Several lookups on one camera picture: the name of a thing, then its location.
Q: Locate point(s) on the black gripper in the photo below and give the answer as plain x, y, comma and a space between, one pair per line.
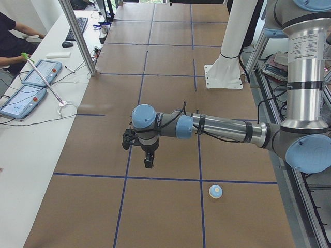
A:
149, 149

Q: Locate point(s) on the white blue call bell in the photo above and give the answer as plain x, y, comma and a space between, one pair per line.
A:
215, 191

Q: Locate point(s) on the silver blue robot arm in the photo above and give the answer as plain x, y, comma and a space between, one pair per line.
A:
301, 139

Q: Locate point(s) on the upper blue teach pendant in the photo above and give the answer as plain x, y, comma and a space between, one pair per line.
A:
48, 68

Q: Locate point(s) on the blue teach pendant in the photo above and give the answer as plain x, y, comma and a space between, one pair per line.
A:
48, 68
22, 102

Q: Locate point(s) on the white foam block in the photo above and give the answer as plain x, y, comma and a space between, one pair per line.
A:
58, 55

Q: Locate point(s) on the lower blue teach pendant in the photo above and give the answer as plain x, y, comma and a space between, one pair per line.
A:
22, 102

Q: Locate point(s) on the black computer mouse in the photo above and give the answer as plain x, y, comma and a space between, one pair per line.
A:
67, 44

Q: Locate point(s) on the stack of books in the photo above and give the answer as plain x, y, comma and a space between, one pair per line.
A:
276, 66

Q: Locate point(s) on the seated person in black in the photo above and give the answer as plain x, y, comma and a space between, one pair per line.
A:
12, 46

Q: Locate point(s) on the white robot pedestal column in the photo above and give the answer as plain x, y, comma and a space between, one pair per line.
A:
225, 73

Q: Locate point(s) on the green handled reacher stick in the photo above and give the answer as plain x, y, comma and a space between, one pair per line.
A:
62, 103

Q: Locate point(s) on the aluminium frame post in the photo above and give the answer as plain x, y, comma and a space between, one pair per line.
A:
71, 18

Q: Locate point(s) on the aluminium side frame rail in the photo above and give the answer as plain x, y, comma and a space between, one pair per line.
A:
306, 197

